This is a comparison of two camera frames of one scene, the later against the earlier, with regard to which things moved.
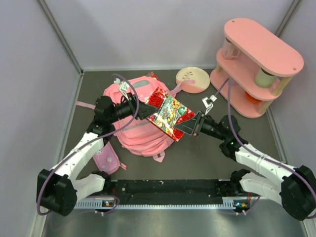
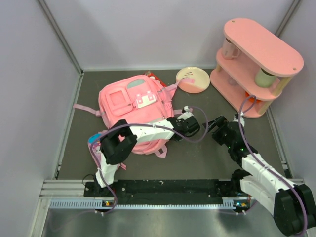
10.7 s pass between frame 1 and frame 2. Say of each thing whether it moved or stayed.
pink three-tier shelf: stayed
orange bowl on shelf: stayed
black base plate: stayed
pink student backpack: moved
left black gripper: moved
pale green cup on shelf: stayed
